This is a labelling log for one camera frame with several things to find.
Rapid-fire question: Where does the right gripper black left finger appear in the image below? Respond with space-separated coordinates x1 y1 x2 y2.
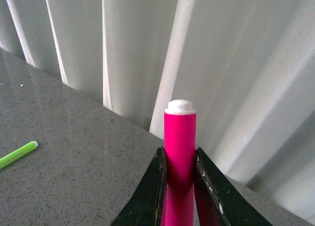
111 148 167 226

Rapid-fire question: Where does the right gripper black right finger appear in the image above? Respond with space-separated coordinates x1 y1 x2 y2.
194 148 270 226

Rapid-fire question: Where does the pink marker pen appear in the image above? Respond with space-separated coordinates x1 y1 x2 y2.
161 99 196 226

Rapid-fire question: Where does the green marker pen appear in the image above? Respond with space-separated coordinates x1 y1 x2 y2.
0 141 38 169

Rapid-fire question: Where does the white curtain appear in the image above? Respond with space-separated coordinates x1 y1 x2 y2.
0 0 315 223

